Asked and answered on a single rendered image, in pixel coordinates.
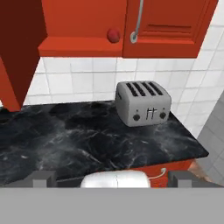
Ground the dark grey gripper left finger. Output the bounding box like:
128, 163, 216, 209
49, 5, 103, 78
3, 170, 58, 188

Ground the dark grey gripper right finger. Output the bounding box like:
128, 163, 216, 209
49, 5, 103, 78
167, 170, 224, 188

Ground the red base cabinet front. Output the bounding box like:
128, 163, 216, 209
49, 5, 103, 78
128, 158, 196, 188

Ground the white onion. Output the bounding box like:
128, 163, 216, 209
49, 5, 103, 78
80, 170, 152, 188

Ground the red open cabinet door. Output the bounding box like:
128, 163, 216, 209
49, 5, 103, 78
0, 0, 48, 113

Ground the red closed cabinet door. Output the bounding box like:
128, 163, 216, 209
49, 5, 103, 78
122, 0, 220, 60

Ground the grey four-slot toaster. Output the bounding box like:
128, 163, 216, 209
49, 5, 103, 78
114, 80, 172, 128

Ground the red round fruit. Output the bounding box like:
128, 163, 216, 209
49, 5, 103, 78
106, 27, 122, 45

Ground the white base cabinet handle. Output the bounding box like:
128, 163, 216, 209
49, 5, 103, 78
147, 167, 168, 180

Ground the red wall cabinet body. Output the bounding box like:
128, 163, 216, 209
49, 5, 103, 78
38, 0, 129, 59

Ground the grey curved cabinet door handle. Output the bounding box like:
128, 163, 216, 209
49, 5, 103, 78
129, 0, 145, 45

